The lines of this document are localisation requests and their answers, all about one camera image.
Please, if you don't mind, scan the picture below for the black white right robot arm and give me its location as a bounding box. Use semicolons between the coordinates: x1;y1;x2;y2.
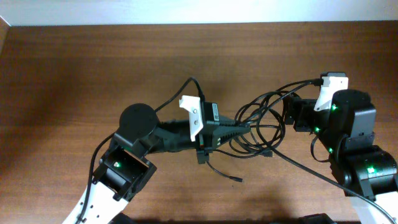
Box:
284;89;397;223

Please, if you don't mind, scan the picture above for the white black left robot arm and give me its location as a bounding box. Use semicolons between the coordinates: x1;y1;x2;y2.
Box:
64;102;249;223

